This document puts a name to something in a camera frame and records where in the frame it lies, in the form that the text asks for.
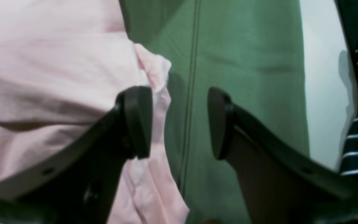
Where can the white bin bottom left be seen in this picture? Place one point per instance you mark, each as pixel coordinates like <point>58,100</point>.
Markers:
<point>330,88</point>

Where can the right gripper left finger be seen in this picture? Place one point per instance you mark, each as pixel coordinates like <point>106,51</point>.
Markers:
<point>78,184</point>

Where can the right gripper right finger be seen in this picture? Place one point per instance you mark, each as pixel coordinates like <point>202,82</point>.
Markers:
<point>279,185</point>

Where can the pink printed t-shirt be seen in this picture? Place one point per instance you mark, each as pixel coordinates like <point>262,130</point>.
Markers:
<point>62,64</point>

